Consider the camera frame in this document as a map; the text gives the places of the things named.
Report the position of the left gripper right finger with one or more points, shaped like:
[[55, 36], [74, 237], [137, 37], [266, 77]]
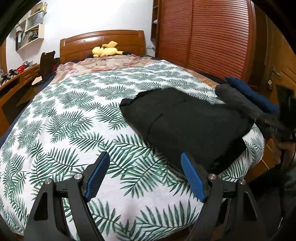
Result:
[[229, 210]]

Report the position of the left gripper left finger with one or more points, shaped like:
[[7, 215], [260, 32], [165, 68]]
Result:
[[47, 220]]

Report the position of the black garment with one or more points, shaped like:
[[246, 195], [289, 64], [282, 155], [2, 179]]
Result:
[[174, 123]]

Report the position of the fern print bed cover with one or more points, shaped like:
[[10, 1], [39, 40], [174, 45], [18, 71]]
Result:
[[66, 127]]

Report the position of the navy blue garment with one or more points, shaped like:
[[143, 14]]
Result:
[[263, 103]]

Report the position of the grey folded garment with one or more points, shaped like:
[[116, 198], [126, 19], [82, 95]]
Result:
[[237, 100]]

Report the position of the wooden desk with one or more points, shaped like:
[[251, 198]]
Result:
[[11, 93]]

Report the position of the red basket on desk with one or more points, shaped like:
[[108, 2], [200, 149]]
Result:
[[21, 69]]

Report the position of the floral quilt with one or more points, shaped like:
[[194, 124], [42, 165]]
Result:
[[94, 65]]

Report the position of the dark wooden chair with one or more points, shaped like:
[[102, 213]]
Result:
[[46, 65]]

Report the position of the red-brown louvered wardrobe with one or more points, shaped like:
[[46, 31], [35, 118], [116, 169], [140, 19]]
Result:
[[214, 37]]

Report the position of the yellow plush toy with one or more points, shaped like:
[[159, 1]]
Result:
[[106, 50]]

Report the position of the wooden headboard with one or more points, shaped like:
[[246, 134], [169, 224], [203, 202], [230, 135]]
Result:
[[80, 46]]

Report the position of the white wall shelf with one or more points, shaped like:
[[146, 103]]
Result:
[[31, 28]]

